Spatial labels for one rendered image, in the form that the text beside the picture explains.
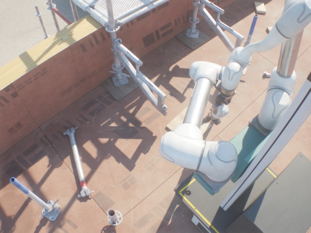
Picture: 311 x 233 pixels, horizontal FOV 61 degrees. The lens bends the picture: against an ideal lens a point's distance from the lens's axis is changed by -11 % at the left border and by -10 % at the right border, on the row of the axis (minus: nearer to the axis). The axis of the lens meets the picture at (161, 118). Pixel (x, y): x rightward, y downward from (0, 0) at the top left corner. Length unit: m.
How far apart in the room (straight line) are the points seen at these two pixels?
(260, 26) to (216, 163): 2.82
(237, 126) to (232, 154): 1.47
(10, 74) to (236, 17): 2.86
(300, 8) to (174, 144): 0.84
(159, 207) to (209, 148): 1.13
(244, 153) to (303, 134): 1.43
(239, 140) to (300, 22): 0.80
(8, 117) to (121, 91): 1.14
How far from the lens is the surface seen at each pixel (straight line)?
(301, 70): 3.59
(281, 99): 1.63
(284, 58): 1.62
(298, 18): 1.27
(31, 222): 2.61
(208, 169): 1.40
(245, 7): 4.22
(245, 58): 1.68
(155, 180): 2.49
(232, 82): 1.61
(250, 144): 1.73
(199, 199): 2.12
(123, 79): 3.03
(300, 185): 1.78
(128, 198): 2.45
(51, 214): 2.55
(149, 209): 2.41
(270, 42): 1.38
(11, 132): 2.81
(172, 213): 2.41
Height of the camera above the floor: 2.34
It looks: 58 degrees down
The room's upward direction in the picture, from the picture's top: 1 degrees clockwise
